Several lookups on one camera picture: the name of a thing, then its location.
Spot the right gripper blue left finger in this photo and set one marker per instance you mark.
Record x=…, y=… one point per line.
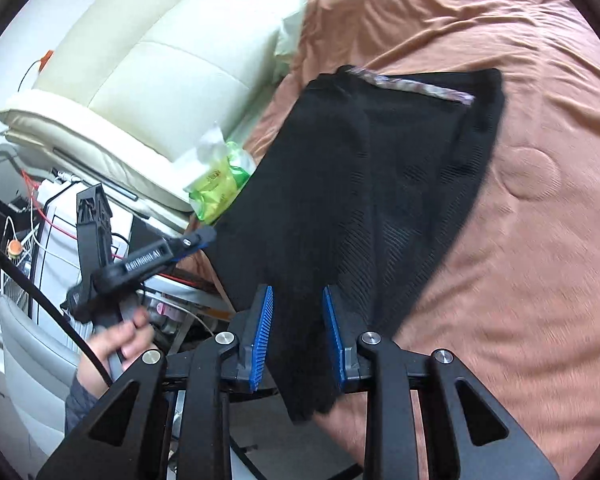
x=253, y=346

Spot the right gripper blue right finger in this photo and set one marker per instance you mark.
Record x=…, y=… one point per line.
x=343, y=327

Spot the black t-shirt patterned shoulders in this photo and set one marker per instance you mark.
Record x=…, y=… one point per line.
x=365, y=187

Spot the person left hand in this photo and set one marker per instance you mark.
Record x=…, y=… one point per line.
x=129, y=339

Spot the white bedside clutter shelf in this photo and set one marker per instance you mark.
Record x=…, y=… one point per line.
x=39, y=358

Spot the green tissue pack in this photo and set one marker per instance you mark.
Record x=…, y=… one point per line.
x=216, y=170

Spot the cream leather headboard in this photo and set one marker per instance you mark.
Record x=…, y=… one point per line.
x=129, y=92

